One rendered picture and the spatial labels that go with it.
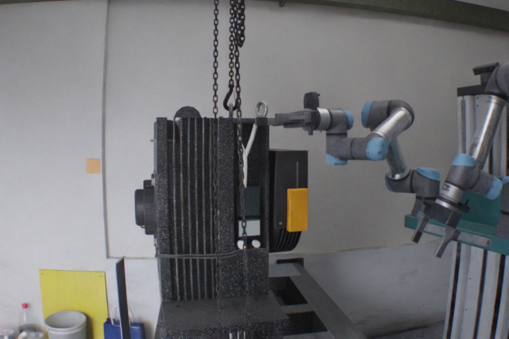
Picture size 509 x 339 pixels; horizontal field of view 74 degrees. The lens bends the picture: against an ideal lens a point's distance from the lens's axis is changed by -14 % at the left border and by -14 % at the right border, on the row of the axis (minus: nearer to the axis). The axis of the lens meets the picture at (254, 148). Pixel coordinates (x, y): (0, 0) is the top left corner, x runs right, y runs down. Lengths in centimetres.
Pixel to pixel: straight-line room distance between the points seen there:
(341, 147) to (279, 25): 165
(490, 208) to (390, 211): 140
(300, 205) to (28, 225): 200
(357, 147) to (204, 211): 61
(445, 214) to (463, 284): 80
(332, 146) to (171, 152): 58
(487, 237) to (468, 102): 65
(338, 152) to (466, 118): 80
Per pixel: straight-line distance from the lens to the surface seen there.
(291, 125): 127
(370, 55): 300
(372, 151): 125
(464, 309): 209
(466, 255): 198
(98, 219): 271
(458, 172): 129
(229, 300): 157
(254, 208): 155
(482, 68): 187
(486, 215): 180
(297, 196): 145
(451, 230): 125
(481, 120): 149
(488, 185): 134
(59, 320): 294
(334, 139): 132
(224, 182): 147
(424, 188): 187
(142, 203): 153
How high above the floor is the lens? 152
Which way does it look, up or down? 1 degrees down
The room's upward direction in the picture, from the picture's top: straight up
